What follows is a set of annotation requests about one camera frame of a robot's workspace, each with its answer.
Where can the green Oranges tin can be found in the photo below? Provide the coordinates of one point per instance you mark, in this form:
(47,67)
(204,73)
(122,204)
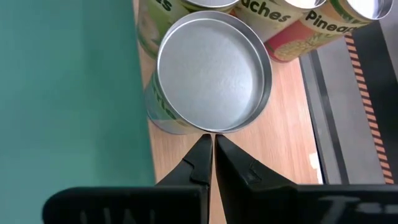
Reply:
(152,28)

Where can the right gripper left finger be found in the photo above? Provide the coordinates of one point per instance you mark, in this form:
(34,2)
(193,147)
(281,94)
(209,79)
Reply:
(197,168)

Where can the teal Cherries tin can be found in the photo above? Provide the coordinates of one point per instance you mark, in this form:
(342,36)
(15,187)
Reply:
(211,74)

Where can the wooden shelf board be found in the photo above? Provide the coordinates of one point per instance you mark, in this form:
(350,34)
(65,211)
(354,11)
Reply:
(280,124)

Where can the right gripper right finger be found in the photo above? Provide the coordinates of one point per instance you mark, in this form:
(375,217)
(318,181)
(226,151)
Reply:
(239,186)

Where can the black striped-edge floor mat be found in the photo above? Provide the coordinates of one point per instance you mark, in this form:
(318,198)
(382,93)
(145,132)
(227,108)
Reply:
(370,109)

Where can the white tape piece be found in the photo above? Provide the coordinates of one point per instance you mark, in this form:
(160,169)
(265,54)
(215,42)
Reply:
(315,161)

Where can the red Pineapple tin can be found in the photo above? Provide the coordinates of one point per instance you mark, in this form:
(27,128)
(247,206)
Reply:
(298,43)

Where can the cream Peaches tin can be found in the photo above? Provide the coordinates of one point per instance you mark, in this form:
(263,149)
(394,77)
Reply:
(267,21)

